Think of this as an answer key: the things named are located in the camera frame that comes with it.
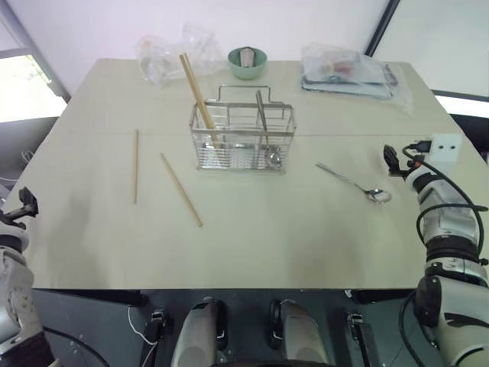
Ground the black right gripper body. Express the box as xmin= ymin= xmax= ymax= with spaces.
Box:
xmin=387 ymin=158 xmax=418 ymax=180

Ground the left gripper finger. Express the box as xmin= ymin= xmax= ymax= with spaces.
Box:
xmin=24 ymin=187 xmax=40 ymax=217
xmin=18 ymin=186 xmax=32 ymax=217

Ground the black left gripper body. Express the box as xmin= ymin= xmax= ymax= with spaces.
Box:
xmin=0 ymin=206 xmax=30 ymax=231

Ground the steel spoon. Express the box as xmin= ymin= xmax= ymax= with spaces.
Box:
xmin=315 ymin=162 xmax=393 ymax=203
xmin=254 ymin=89 xmax=283 ymax=169

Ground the clear bag over trays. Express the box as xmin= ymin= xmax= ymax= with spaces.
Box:
xmin=299 ymin=40 xmax=415 ymax=115

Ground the wooden chopstick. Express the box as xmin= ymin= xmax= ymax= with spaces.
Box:
xmin=183 ymin=53 xmax=222 ymax=148
xmin=133 ymin=129 xmax=140 ymax=205
xmin=179 ymin=54 xmax=219 ymax=149
xmin=159 ymin=152 xmax=204 ymax=229

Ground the green bowl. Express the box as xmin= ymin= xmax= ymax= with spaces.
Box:
xmin=227 ymin=47 xmax=269 ymax=81

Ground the pink cup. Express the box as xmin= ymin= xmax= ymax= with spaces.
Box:
xmin=239 ymin=47 xmax=257 ymax=67

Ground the black table clamp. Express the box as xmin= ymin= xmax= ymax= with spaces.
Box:
xmin=143 ymin=310 xmax=168 ymax=347
xmin=345 ymin=311 xmax=374 ymax=367

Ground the grey rounded leg cover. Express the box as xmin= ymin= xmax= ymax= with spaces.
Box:
xmin=270 ymin=298 xmax=330 ymax=367
xmin=170 ymin=296 xmax=227 ymax=367

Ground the crumpled clear plastic bag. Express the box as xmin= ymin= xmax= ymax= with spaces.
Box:
xmin=133 ymin=21 xmax=227 ymax=88

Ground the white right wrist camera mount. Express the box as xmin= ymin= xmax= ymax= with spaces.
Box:
xmin=429 ymin=133 xmax=463 ymax=170

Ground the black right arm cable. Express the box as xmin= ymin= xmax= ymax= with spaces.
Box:
xmin=400 ymin=146 xmax=489 ymax=268

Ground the dark window frame bar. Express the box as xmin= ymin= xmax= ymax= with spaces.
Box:
xmin=362 ymin=0 xmax=401 ymax=57

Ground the metal wire cutlery rack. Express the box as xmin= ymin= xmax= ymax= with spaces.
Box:
xmin=188 ymin=85 xmax=300 ymax=175

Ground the black lower body cable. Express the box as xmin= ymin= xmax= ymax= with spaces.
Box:
xmin=398 ymin=293 xmax=441 ymax=367

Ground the thin white cable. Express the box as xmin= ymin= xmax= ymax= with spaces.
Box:
xmin=127 ymin=305 xmax=160 ymax=367

